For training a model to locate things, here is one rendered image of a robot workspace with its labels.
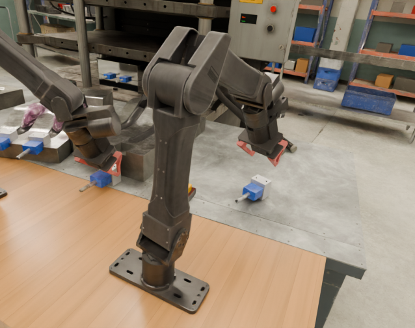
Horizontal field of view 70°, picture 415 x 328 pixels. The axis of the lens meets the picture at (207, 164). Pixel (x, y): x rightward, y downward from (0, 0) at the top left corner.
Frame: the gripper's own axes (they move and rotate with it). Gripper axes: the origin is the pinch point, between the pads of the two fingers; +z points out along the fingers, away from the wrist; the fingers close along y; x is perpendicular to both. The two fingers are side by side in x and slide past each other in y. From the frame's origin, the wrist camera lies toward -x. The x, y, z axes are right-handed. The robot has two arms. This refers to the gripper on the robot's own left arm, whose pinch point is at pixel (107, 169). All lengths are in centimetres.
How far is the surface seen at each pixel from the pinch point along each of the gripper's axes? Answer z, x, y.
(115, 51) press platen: 25, -78, 68
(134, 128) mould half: 7.8, -21.3, 7.8
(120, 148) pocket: 2.1, -9.0, 2.9
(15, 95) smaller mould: 13, -23, 80
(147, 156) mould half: 1.4, -9.0, -8.1
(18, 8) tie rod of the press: 5, -75, 128
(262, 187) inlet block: 8.7, -15.4, -41.7
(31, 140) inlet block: -3.4, 1.5, 27.9
